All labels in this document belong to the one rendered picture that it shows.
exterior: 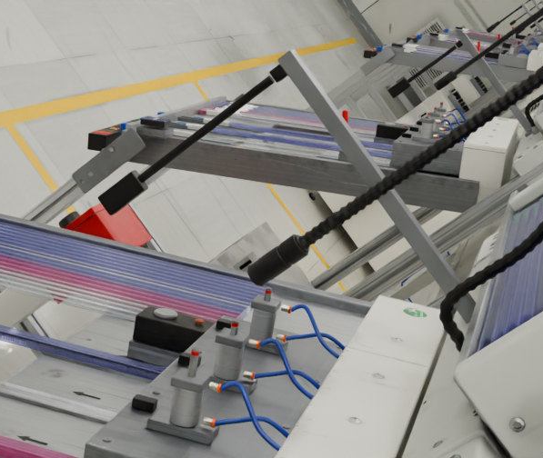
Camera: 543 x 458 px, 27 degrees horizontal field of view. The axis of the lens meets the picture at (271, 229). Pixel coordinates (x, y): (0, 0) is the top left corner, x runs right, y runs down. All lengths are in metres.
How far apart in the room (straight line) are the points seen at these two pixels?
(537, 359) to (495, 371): 0.03
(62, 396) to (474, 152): 1.27
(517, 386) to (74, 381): 0.52
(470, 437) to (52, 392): 0.46
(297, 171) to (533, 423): 1.55
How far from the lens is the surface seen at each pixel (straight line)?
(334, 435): 0.87
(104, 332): 1.22
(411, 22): 9.57
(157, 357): 1.15
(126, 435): 0.86
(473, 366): 0.69
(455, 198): 2.16
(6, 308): 2.01
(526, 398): 0.70
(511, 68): 5.39
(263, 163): 2.22
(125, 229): 1.91
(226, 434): 0.88
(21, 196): 3.39
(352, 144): 1.01
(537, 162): 2.10
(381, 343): 1.09
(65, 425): 1.01
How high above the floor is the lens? 1.57
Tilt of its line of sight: 19 degrees down
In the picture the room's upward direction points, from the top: 55 degrees clockwise
